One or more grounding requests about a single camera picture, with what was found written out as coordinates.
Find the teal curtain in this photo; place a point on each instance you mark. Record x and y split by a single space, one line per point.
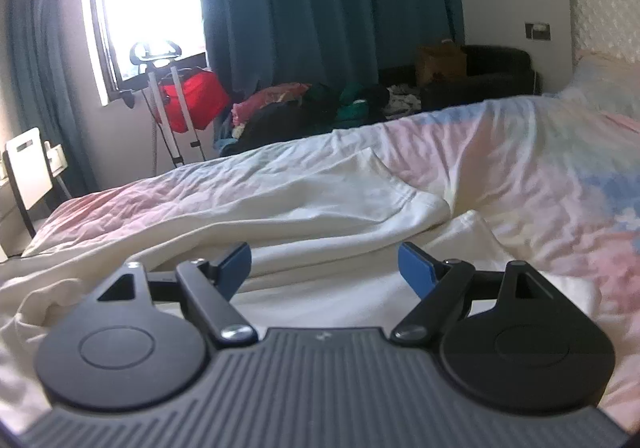
45 78
330 13

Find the white cotton garment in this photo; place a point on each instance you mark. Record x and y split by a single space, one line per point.
320 208

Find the red bag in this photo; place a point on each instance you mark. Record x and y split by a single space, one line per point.
200 96

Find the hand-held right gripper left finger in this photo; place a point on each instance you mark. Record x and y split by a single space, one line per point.
236 262

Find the pastel pillow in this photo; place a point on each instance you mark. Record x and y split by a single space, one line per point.
607 78

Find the white chair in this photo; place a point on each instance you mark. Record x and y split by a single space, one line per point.
27 178

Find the white exercise bike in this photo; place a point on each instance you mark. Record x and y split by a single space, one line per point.
167 103

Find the pile of assorted clothes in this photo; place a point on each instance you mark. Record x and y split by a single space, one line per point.
305 111

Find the white padded headboard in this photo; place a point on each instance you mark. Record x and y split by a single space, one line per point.
605 18

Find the pastel tie-dye bed sheet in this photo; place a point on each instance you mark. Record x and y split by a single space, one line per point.
525 163

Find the wall switch panel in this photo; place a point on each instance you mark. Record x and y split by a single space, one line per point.
538 31

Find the window frame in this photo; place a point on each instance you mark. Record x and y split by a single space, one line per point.
102 53

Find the dark sofa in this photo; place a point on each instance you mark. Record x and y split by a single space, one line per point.
485 73

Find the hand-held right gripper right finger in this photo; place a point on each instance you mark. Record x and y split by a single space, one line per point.
414 266

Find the brown paper bag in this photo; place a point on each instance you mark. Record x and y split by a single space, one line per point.
442 62

